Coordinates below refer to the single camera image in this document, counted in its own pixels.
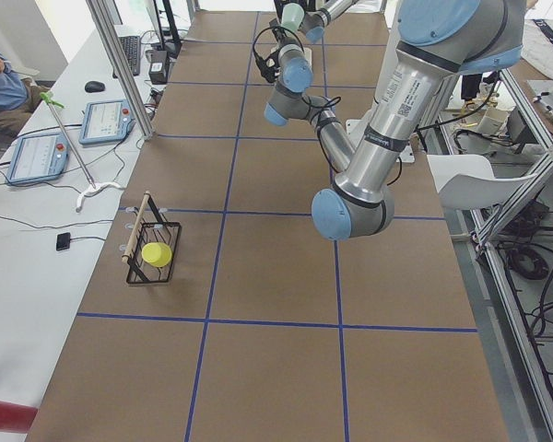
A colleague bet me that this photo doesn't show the seated person blue shirt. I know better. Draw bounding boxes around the seated person blue shirt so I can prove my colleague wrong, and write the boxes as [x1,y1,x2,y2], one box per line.
[0,53,49,146]

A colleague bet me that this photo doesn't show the black computer mouse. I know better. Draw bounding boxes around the black computer mouse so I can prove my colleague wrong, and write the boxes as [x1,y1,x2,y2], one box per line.
[84,80,106,93]

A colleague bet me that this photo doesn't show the black keyboard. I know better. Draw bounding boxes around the black keyboard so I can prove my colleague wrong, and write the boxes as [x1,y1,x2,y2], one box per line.
[119,35,141,76]

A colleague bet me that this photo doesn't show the black braided cable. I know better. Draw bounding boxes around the black braided cable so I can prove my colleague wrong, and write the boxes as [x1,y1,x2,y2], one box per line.
[251,25,405,185]

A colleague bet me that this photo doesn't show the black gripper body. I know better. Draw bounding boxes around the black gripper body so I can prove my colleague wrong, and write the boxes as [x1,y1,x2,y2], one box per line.
[271,28,300,52]

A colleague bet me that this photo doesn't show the wooden rack handle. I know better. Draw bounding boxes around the wooden rack handle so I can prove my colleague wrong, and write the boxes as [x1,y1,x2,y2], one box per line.
[122,191,151,263]

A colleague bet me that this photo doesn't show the small black square device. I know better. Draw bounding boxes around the small black square device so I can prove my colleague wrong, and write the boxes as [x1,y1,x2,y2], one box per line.
[55,232,72,251]

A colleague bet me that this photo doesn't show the left teach pendant tablet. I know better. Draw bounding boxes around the left teach pendant tablet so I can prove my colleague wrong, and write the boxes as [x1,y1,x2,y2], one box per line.
[6,132,69,186]

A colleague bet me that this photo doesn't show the black wire cup rack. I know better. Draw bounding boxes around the black wire cup rack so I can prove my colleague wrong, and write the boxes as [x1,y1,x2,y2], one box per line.
[122,192,182,285]

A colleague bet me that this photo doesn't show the black power adapter box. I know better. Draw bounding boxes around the black power adapter box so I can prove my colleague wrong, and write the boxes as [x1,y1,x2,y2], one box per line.
[148,51,170,85]

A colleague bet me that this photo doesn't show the cream rabbit tray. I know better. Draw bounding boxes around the cream rabbit tray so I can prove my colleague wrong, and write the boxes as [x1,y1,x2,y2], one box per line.
[272,44,312,64]

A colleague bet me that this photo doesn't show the light green plastic cup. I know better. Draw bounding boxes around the light green plastic cup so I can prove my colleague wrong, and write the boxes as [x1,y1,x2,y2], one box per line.
[280,2,305,32]

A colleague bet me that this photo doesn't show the white chair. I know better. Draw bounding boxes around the white chair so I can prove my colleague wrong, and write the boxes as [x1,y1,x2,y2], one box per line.
[427,154,538,210]

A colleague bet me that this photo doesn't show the right teach pendant tablet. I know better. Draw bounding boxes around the right teach pendant tablet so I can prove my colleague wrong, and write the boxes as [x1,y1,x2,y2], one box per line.
[79,99,135,145]

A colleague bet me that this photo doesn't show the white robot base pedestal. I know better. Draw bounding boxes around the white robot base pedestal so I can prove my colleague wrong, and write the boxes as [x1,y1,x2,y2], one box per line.
[347,1,416,166]

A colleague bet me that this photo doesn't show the yellow plastic cup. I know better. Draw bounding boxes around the yellow plastic cup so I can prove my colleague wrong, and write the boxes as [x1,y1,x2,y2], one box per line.
[141,242,172,268]

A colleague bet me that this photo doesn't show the aluminium frame post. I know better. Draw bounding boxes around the aluminium frame post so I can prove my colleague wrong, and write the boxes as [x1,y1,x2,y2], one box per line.
[86,0,154,140]

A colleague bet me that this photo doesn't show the teach pendant tablet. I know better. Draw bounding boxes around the teach pendant tablet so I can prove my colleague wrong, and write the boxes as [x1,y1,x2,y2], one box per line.
[6,132,69,186]
[79,99,135,145]

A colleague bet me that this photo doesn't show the green white reacher grabber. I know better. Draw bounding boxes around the green white reacher grabber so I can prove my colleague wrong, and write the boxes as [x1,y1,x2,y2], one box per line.
[40,91,124,213]

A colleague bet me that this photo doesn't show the red cylinder object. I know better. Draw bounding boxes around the red cylinder object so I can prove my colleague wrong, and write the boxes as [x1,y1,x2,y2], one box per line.
[0,401,38,434]

